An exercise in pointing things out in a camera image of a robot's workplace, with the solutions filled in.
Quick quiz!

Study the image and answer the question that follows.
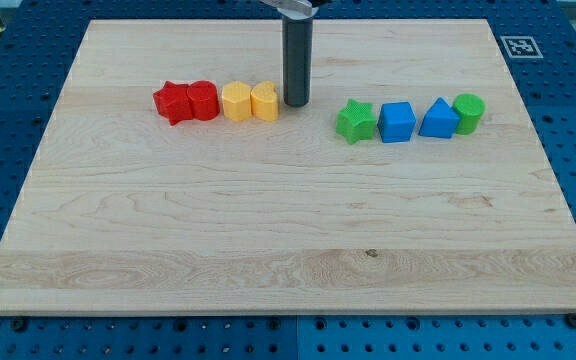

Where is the green star block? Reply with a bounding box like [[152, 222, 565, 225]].
[[335, 99, 377, 144]]

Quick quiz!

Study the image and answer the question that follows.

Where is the blue cube block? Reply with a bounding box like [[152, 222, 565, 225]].
[[377, 102, 416, 143]]

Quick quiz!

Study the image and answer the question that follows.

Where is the red star block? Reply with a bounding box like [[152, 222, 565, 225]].
[[153, 81, 194, 126]]

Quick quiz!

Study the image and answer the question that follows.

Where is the yellow heart block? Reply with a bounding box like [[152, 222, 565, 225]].
[[251, 81, 279, 121]]

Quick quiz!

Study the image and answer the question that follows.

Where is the yellow hexagon block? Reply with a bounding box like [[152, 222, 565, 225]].
[[221, 81, 252, 121]]

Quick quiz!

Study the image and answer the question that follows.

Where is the red cylinder block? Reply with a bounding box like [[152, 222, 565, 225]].
[[187, 80, 220, 121]]

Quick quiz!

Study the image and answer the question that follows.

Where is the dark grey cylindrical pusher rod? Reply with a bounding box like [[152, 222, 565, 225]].
[[282, 15, 313, 108]]

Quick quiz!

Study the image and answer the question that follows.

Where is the blue triangle block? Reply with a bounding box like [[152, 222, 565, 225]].
[[418, 98, 460, 139]]

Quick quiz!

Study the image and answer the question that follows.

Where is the wooden board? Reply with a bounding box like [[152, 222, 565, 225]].
[[0, 19, 576, 317]]

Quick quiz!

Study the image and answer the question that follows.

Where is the green cylinder block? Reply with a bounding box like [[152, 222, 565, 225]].
[[452, 93, 486, 135]]

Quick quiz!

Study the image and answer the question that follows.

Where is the black white fiducial marker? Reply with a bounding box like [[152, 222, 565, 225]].
[[500, 35, 543, 59]]

